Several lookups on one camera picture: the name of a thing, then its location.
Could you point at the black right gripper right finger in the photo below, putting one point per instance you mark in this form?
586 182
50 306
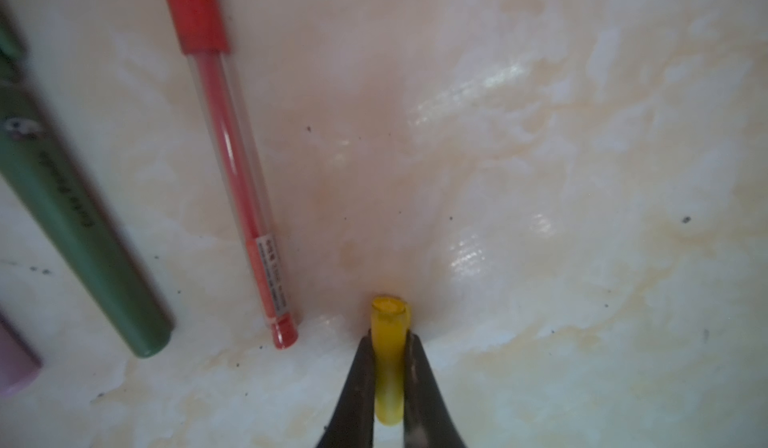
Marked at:
427 422

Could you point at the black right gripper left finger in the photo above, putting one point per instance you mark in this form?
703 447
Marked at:
352 422

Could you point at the red gel pen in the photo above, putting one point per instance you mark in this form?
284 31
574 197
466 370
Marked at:
201 32

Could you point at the yellow pen cap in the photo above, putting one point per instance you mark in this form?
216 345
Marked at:
390 324

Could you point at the pink pen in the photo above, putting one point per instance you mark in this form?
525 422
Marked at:
20 365

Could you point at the green pen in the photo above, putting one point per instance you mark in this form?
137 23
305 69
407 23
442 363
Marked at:
39 170

